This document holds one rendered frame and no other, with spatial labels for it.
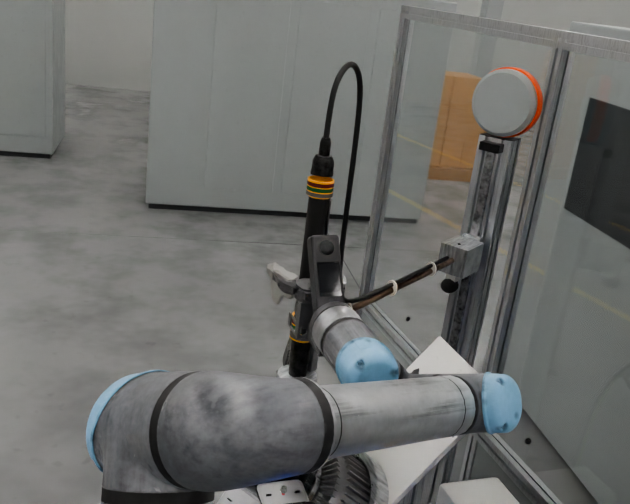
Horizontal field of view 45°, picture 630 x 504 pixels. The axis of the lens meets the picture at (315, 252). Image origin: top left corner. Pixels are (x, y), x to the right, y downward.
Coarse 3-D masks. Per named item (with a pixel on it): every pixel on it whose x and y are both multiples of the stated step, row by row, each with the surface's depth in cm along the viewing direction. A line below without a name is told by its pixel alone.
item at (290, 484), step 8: (288, 480) 145; (296, 480) 145; (264, 488) 142; (272, 488) 142; (280, 488) 143; (288, 488) 143; (296, 488) 143; (304, 488) 144; (264, 496) 140; (272, 496) 140; (280, 496) 141; (288, 496) 141; (296, 496) 141; (304, 496) 142
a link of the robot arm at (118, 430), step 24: (120, 384) 80; (144, 384) 77; (168, 384) 74; (96, 408) 80; (120, 408) 76; (144, 408) 74; (96, 432) 79; (120, 432) 75; (144, 432) 72; (96, 456) 80; (120, 456) 75; (144, 456) 73; (120, 480) 74; (144, 480) 74; (168, 480) 73
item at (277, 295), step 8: (272, 264) 125; (272, 272) 123; (280, 272) 122; (288, 272) 123; (272, 280) 125; (288, 280) 119; (296, 280) 121; (272, 288) 125; (272, 296) 125; (280, 296) 123; (288, 296) 121
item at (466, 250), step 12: (456, 240) 178; (468, 240) 180; (480, 240) 180; (444, 252) 176; (456, 252) 174; (468, 252) 173; (480, 252) 179; (456, 264) 175; (468, 264) 175; (456, 276) 175
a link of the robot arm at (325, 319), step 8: (328, 312) 108; (336, 312) 108; (344, 312) 108; (352, 312) 108; (320, 320) 108; (328, 320) 107; (336, 320) 111; (312, 328) 110; (320, 328) 107; (320, 336) 106; (320, 344) 107
